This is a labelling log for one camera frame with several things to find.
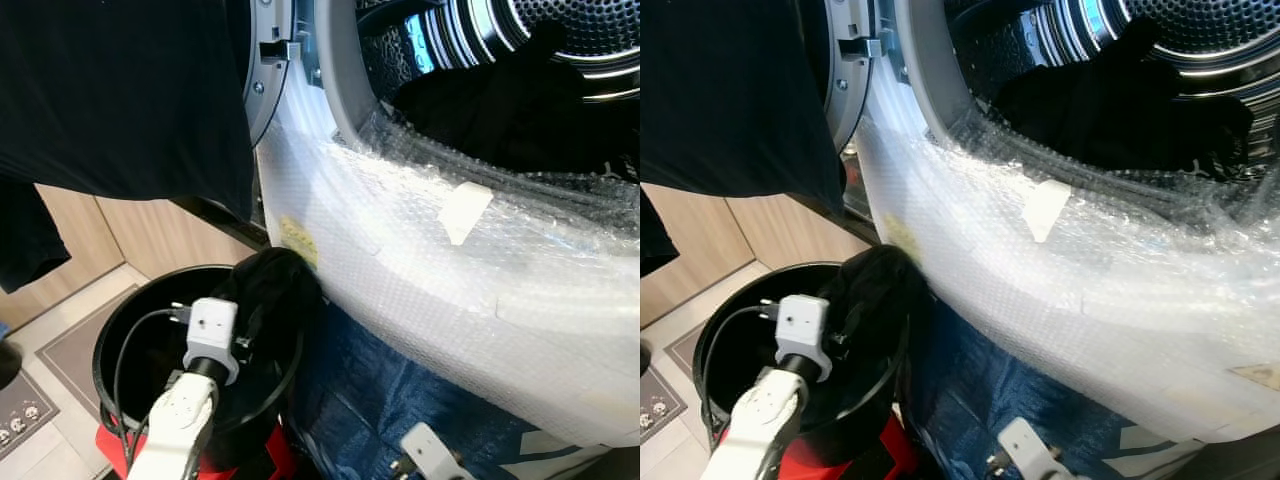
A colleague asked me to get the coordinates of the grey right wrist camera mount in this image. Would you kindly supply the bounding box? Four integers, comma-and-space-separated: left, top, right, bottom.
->
398, 422, 477, 480
990, 417, 1069, 480

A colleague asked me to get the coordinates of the light wooden cabinet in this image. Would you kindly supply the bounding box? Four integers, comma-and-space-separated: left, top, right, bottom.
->
0, 183, 257, 327
640, 183, 873, 327

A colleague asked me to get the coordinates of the grey washer door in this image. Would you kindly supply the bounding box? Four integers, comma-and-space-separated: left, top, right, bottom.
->
240, 0, 303, 149
820, 0, 883, 153

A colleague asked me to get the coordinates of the grey floor mat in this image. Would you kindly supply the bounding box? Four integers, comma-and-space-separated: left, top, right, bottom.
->
664, 318, 707, 379
34, 284, 143, 393

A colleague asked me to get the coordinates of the brown tape piece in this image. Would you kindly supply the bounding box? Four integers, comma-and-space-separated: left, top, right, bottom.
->
1229, 361, 1280, 393

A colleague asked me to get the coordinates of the red plastic stool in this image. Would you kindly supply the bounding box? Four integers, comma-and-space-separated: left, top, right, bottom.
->
714, 422, 917, 480
94, 424, 301, 480

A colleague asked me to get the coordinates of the large black shirt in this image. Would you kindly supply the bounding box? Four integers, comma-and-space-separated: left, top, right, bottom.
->
640, 0, 847, 279
0, 0, 257, 293

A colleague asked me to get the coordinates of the grey skull print mat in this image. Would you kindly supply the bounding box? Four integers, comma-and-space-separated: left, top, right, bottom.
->
640, 364, 690, 448
0, 369, 60, 463

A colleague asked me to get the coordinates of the black plastic bucket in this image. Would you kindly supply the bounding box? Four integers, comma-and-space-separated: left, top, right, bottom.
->
92, 263, 327, 473
691, 260, 927, 468

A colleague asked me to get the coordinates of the white tape piece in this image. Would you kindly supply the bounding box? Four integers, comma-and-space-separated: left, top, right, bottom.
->
1021, 179, 1074, 245
438, 181, 495, 247

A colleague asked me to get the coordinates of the black laundry garment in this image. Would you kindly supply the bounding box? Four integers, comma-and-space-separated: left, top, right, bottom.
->
393, 22, 641, 179
993, 18, 1257, 173

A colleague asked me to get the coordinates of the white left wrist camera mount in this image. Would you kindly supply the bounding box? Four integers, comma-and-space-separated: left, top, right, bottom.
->
774, 294, 834, 384
182, 297, 242, 387

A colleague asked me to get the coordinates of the yellow label sticker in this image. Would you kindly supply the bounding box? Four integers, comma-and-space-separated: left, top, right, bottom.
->
884, 211, 922, 264
278, 214, 320, 270

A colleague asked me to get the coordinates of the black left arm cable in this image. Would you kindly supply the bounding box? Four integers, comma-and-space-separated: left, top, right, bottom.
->
696, 303, 783, 443
98, 306, 193, 443

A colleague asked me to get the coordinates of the bubble-wrapped white washing machine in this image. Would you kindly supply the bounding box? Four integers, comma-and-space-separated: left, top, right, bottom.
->
855, 0, 1280, 446
254, 0, 641, 448

